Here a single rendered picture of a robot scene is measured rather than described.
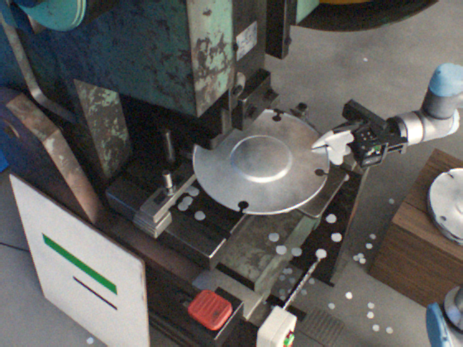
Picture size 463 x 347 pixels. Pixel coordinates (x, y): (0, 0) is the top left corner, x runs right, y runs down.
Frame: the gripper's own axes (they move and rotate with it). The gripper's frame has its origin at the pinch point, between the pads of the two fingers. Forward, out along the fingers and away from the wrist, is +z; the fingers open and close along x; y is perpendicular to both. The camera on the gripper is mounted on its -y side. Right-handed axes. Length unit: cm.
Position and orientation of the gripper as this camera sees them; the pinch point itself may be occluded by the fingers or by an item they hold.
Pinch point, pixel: (315, 144)
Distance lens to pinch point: 107.5
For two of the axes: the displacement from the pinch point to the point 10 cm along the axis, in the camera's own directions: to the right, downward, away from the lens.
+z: -9.5, 2.4, -1.7
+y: 3.0, 7.4, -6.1
